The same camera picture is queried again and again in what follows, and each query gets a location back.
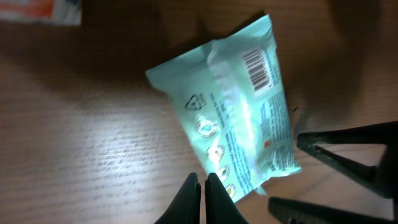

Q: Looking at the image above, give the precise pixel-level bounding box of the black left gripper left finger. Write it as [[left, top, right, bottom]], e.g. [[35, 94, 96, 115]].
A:
[[155, 172, 201, 224]]

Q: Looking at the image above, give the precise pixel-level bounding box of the mint green wipes pack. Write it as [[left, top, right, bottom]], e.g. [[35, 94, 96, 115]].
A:
[[146, 15, 301, 201]]

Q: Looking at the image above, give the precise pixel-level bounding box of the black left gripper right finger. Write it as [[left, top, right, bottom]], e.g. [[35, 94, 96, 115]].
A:
[[205, 173, 248, 224]]

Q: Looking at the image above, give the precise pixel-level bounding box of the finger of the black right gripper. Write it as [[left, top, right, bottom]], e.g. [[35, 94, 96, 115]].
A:
[[268, 197, 397, 224], [297, 121, 397, 199]]

